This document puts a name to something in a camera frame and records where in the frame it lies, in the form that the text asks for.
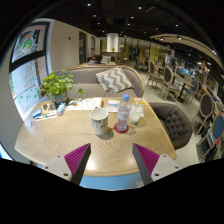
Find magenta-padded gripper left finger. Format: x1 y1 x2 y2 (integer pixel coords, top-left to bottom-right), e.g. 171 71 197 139
42 143 93 186

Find clear blue-capped water bottle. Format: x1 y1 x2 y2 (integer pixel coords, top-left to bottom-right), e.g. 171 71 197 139
115 93 132 133

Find small yellow card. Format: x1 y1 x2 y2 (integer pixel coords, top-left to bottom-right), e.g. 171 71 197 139
133 97 148 106

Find grey white chevron cushion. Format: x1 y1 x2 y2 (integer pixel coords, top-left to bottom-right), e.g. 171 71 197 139
95 66 135 94

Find group of wooden dining chairs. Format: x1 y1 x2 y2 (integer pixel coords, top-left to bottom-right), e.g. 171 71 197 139
144 59 224 158

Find grey curved wood-framed sofa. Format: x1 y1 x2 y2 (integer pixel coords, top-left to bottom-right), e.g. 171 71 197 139
54 64 146 99

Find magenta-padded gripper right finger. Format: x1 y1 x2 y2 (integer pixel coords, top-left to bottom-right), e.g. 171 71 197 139
131 143 183 186

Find green potted plant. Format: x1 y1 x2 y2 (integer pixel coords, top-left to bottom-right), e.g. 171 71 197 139
39 69 84 106

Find person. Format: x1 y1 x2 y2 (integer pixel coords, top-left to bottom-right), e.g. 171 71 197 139
87 51 104 66

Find dark grey tufted armchair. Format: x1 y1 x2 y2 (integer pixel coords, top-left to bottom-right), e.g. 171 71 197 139
146 101 194 151

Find colourful window poster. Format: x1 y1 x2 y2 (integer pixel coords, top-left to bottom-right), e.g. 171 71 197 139
11 23 49 64

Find white mug with black lettering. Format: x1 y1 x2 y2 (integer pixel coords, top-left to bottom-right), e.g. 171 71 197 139
89 107 110 136

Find clear plastic cup with straw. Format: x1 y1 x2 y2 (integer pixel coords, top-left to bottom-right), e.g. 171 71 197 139
129 102 145 125

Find small blue box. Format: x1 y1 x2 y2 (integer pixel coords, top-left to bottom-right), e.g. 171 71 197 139
56 102 67 116

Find wooden dining table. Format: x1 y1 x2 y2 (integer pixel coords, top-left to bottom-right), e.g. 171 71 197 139
173 72 194 103

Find group of ceiling spot lights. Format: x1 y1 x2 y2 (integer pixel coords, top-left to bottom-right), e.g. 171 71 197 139
84 1 218 56

